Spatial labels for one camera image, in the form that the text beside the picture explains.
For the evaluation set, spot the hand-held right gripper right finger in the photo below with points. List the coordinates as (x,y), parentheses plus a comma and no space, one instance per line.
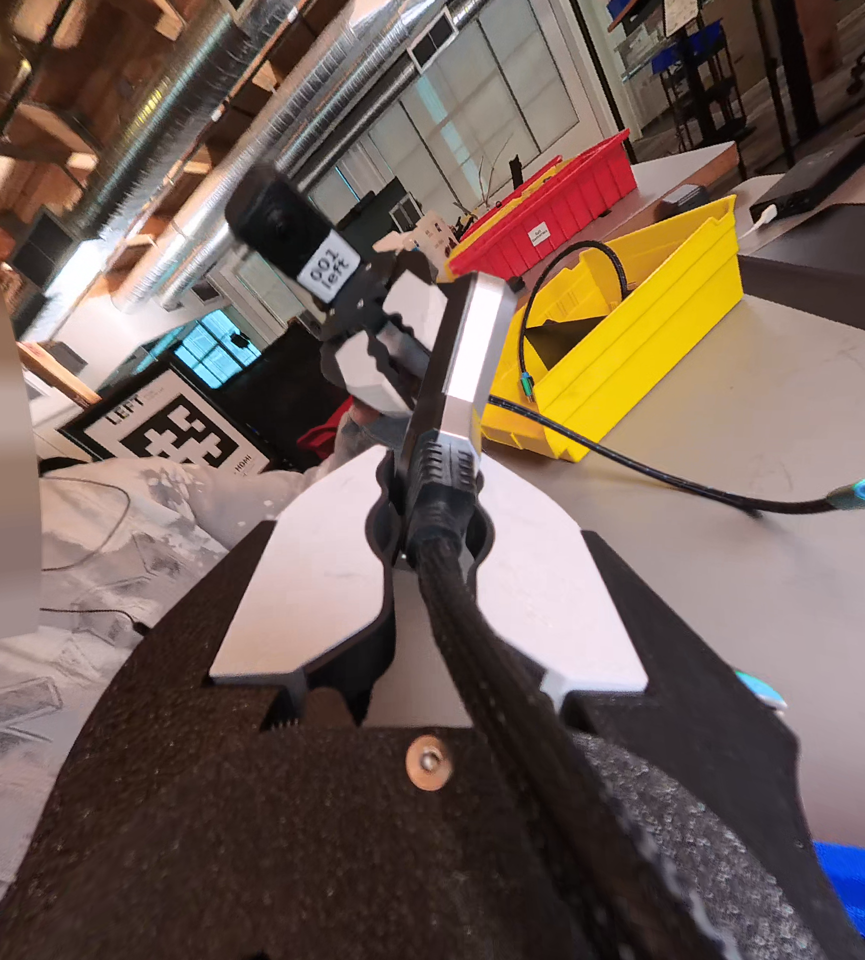
(567,600)

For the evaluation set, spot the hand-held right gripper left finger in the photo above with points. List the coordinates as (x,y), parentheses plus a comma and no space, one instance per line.
(305,585)

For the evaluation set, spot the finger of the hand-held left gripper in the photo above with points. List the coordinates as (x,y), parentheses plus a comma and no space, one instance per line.
(421,300)
(372,371)

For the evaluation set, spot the silver black hdmi hub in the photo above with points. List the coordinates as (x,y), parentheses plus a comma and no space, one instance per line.
(474,337)

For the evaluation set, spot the yellow plastic bin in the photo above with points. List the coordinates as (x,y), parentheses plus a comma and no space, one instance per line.
(665,315)

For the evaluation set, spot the person's left forearm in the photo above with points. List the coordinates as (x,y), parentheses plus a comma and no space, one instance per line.
(200,495)

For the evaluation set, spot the person's left hand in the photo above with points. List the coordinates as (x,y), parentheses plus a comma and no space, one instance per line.
(369,431)

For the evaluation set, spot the red bag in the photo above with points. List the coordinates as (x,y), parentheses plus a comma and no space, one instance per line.
(324,439)

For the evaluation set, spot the red plastic bin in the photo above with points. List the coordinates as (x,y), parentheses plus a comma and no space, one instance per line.
(552,217)

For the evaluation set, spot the framed black-and-white tag sign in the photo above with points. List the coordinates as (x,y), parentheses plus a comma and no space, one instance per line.
(170,435)

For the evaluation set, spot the small black labelled device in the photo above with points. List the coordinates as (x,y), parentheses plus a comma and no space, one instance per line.
(684,199)

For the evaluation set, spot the person's grey patterned clothing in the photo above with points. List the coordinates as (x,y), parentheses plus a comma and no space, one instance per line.
(27,712)

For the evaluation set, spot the black cart with blue bins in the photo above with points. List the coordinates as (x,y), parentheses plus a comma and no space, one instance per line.
(702,45)

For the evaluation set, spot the black power bank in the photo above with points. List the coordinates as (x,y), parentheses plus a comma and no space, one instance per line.
(815,180)

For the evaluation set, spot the black table mat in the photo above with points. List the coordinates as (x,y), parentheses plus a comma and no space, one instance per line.
(837,262)

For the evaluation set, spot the slim silver air duct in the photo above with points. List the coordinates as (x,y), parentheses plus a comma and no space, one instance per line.
(327,112)

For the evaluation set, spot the large silver air duct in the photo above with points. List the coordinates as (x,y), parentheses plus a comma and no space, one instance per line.
(170,127)

